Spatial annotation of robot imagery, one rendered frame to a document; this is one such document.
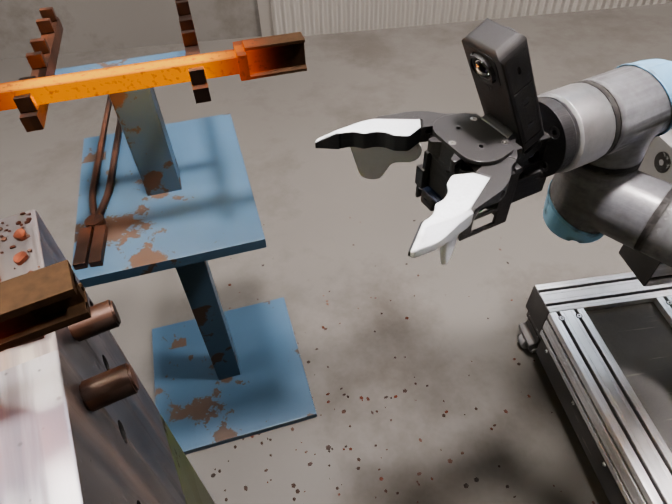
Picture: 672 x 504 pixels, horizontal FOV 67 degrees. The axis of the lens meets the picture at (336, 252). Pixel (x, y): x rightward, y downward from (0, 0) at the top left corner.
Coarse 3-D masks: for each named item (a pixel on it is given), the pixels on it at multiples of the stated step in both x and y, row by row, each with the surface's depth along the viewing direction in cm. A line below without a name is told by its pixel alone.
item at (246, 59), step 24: (240, 48) 67; (264, 48) 67; (288, 48) 68; (96, 72) 65; (120, 72) 64; (144, 72) 64; (168, 72) 65; (216, 72) 67; (240, 72) 67; (264, 72) 69; (288, 72) 70; (0, 96) 62; (48, 96) 63; (72, 96) 64
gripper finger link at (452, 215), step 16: (464, 176) 39; (480, 176) 38; (448, 192) 37; (464, 192) 37; (480, 192) 37; (448, 208) 36; (464, 208) 36; (432, 224) 35; (448, 224) 35; (464, 224) 36; (416, 240) 35; (432, 240) 35; (448, 240) 36; (416, 256) 35; (448, 256) 39
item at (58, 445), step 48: (0, 240) 48; (48, 240) 51; (48, 336) 40; (96, 336) 56; (0, 384) 37; (48, 384) 37; (0, 432) 35; (48, 432) 35; (96, 432) 41; (144, 432) 62; (0, 480) 33; (48, 480) 33; (96, 480) 36; (144, 480) 51
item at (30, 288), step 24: (0, 288) 31; (24, 288) 31; (48, 288) 31; (72, 288) 31; (0, 312) 30; (24, 312) 30; (48, 312) 32; (72, 312) 33; (0, 336) 31; (24, 336) 31
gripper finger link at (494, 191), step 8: (504, 160) 40; (512, 160) 40; (472, 168) 41; (480, 168) 39; (488, 168) 39; (496, 168) 39; (504, 168) 39; (512, 168) 40; (488, 176) 39; (496, 176) 38; (504, 176) 38; (488, 184) 38; (496, 184) 38; (504, 184) 38; (488, 192) 37; (496, 192) 37; (504, 192) 38; (480, 200) 37; (488, 200) 37; (496, 200) 38; (472, 208) 36; (480, 208) 36
